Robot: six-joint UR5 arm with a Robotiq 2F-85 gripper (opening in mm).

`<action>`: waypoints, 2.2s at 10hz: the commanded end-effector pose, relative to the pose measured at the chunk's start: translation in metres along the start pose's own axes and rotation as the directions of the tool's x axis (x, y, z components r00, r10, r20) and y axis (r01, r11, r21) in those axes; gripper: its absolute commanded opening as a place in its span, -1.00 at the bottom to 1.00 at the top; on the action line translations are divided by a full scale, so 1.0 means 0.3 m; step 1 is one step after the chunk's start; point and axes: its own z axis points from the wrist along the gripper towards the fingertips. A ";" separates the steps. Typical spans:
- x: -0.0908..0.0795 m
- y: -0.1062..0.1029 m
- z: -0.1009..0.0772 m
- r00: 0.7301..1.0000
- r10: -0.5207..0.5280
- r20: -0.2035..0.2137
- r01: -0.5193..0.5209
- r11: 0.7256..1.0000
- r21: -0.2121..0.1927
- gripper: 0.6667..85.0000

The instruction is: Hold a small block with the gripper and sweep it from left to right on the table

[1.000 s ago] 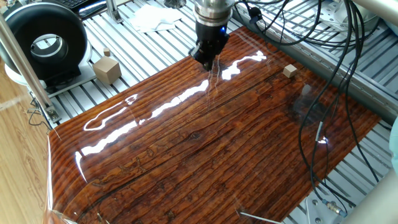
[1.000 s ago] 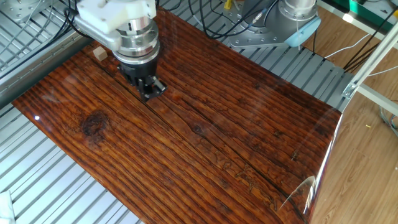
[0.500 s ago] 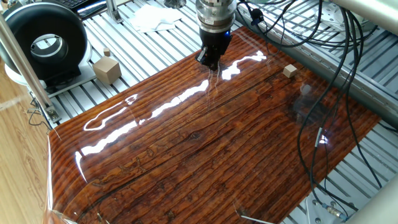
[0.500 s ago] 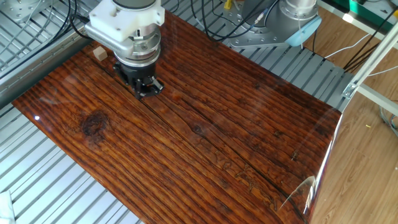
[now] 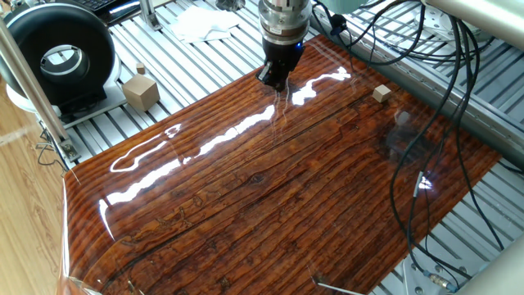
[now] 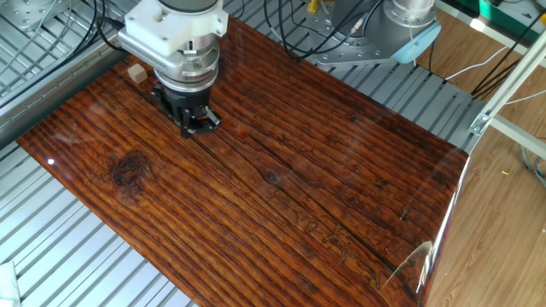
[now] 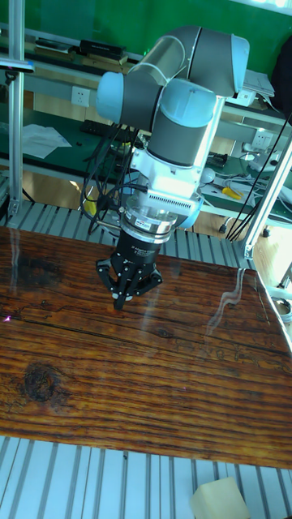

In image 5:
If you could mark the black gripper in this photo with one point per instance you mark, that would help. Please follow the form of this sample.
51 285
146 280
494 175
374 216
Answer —
284 55

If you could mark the dark round metal object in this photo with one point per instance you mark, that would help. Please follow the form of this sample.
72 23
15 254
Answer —
230 4

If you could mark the white cloth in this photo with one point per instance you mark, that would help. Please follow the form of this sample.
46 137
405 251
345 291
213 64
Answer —
202 24

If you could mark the glossy wood grain mat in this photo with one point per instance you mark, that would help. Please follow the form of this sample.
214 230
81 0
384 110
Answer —
266 184

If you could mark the tiny wooden cube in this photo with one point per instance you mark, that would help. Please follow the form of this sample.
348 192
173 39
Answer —
141 68

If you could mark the large wooden cube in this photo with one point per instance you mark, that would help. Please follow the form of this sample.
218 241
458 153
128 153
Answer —
141 93

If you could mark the black keyboard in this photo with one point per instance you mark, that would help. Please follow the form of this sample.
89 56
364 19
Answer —
98 4

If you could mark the short aluminium bracket post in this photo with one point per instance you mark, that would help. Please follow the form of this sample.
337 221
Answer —
149 16

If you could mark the white fan base plate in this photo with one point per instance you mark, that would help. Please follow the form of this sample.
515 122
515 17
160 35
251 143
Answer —
110 98

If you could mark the silver perforated mount plate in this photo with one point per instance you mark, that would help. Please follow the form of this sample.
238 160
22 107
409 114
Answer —
436 22

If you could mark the aluminium frame post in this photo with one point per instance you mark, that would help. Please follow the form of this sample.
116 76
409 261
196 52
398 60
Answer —
37 94

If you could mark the black round duct fan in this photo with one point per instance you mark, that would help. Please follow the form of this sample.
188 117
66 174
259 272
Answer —
24 45

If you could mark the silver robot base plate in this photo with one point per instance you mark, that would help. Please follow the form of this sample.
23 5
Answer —
425 282

